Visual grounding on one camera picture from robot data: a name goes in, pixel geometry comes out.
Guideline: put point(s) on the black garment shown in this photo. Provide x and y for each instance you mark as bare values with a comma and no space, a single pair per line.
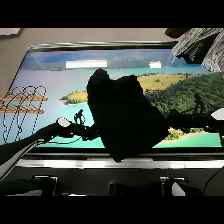
126,116

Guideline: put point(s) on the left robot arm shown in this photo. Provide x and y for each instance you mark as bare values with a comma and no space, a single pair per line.
20,146

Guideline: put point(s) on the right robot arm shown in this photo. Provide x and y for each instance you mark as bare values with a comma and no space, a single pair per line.
196,120

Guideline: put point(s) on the brown clothes hanger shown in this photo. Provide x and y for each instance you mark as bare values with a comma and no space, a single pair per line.
23,98
20,110

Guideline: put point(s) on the striped garment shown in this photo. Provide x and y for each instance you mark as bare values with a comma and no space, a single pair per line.
213,53

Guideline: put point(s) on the silver frame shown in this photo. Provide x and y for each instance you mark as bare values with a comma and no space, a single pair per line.
83,163

